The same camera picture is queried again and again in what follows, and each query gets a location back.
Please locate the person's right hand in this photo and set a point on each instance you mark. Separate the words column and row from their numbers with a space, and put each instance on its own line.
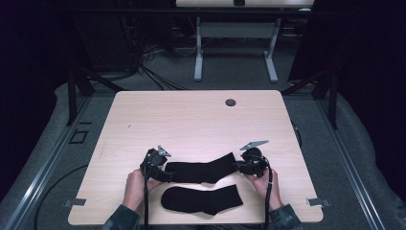
column 263, row 188

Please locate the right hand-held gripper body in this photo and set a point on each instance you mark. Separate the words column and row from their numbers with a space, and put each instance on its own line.
column 253, row 159

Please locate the black horizontal frame bar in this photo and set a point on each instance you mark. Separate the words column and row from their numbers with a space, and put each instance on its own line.
column 127, row 11

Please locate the black metal frame stand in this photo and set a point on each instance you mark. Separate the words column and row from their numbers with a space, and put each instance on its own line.
column 333, row 99
column 72, row 96

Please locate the metal table edge bracket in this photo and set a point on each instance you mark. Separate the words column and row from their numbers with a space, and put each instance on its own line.
column 317, row 202
column 76, row 202

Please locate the person's left hand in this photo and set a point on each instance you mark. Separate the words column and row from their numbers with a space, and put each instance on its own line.
column 135, row 188

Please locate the white-legged desk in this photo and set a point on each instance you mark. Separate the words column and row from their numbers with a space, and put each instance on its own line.
column 236, row 30

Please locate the aluminium floor rail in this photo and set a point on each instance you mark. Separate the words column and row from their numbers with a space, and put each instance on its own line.
column 348, row 166
column 48, row 166

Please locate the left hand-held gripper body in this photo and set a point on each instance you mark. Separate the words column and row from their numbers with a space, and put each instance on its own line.
column 153, row 161

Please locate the dark curtain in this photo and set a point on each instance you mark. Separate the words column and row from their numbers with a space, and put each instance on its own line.
column 373, row 80
column 28, row 80

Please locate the black sock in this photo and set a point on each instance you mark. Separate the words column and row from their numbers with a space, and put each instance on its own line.
column 201, row 199
column 201, row 171

